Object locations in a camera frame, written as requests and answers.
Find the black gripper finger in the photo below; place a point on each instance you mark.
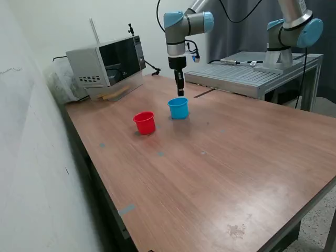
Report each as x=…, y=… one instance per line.
x=176, y=77
x=180, y=82

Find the grey metal table bracket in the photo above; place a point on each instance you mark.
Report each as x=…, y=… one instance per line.
x=123, y=225

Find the grey metal robot base table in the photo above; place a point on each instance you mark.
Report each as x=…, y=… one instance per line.
x=236, y=76

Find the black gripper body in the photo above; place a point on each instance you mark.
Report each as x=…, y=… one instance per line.
x=177, y=63

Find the silver microwave oven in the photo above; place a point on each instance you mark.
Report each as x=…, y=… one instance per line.
x=84, y=63

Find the pale wooden stick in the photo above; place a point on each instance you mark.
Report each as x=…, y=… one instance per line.
x=115, y=93

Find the small black camera mount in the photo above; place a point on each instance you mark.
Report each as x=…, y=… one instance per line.
x=130, y=29

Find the thin white rod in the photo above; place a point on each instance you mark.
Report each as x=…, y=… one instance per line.
x=94, y=30

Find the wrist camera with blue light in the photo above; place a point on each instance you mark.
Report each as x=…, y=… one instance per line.
x=197, y=58

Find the dark metal table frame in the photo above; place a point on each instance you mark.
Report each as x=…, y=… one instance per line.
x=291, y=233

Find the grey blue UR5e robot arm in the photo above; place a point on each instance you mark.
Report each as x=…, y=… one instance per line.
x=181, y=26

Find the grey translucent plastic bag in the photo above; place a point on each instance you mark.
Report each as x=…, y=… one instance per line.
x=59, y=84

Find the red plastic cup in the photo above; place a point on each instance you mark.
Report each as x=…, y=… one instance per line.
x=145, y=126

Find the blue plastic cup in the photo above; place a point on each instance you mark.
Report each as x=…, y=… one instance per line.
x=179, y=111

